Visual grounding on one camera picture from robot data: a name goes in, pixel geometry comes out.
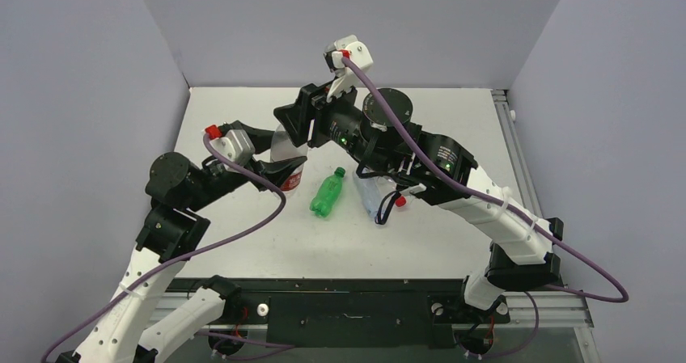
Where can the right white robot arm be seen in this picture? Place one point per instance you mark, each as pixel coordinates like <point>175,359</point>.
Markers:
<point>379,135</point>

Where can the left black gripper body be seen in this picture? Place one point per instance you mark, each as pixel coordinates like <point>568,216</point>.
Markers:
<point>229,175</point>

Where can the green plastic bottle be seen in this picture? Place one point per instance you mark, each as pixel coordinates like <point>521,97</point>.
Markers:
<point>328,193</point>

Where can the clear bottle red blue label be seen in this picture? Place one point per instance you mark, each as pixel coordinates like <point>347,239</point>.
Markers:
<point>386,185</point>

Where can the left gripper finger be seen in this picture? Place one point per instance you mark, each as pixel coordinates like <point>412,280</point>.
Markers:
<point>258,137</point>
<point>279,170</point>

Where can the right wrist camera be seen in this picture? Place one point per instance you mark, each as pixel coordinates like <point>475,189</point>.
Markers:
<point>337,56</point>

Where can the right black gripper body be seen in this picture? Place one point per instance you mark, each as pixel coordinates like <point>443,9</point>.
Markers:
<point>311,116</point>

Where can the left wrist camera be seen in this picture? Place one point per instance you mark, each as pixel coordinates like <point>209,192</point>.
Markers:
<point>232,144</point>

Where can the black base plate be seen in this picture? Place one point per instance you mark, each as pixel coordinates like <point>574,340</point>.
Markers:
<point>359,313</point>

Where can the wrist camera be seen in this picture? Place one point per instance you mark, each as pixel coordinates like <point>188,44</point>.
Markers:
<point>337,56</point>
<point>232,144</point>

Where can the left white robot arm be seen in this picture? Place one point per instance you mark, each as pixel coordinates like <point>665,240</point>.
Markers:
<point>170,237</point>

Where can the clear bottle blue cap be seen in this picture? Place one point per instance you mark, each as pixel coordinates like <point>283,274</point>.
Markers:
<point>368,190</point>

